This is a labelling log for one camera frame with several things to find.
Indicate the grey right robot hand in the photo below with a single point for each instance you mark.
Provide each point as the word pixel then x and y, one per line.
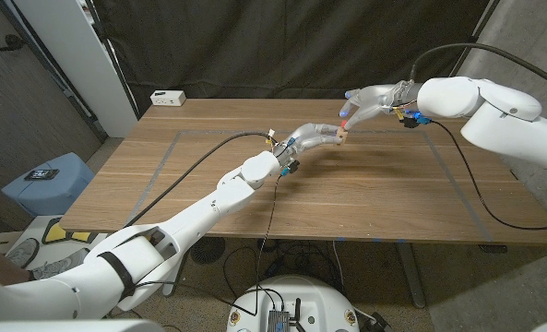
pixel 379 99

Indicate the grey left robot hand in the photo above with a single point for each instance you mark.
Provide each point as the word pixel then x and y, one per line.
pixel 310 136

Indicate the small wooden block with holes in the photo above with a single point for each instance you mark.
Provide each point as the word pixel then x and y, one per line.
pixel 342 135

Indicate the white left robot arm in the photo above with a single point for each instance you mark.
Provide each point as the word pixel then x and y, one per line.
pixel 208 212

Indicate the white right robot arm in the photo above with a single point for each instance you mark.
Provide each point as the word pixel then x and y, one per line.
pixel 494 120

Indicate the black backdrop curtain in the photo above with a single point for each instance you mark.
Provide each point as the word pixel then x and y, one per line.
pixel 277 46

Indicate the black backdrop stand pole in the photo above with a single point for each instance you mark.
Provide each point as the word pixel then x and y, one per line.
pixel 114 60
pixel 471 34

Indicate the white power outlet box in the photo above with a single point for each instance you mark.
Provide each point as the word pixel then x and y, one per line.
pixel 168 98

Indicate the round black floor fan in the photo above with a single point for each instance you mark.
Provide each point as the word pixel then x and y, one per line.
pixel 208 251

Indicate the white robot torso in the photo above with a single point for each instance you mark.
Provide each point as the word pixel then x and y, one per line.
pixel 291 299

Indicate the grey table leg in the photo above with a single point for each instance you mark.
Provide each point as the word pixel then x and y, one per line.
pixel 411 272

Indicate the grey electronics module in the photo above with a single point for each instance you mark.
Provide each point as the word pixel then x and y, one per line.
pixel 277 320

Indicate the black flat floor plate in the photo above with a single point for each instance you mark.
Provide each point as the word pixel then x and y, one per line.
pixel 493 249

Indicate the white table leg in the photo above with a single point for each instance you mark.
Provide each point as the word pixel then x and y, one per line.
pixel 174 283

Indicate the white pillar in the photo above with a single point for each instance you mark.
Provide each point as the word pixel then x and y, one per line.
pixel 79 69

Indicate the blue padded stool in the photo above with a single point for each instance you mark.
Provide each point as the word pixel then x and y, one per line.
pixel 47 193

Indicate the grey sneaker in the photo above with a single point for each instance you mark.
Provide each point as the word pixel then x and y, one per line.
pixel 58 267

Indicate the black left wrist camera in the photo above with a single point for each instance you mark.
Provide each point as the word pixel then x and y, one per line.
pixel 293 167

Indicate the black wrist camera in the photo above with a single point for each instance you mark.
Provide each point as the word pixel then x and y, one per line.
pixel 293 167
pixel 409 122

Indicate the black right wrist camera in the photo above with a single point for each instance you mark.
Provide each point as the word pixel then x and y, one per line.
pixel 409 122

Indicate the black wall rail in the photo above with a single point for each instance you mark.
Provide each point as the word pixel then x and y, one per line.
pixel 52 69

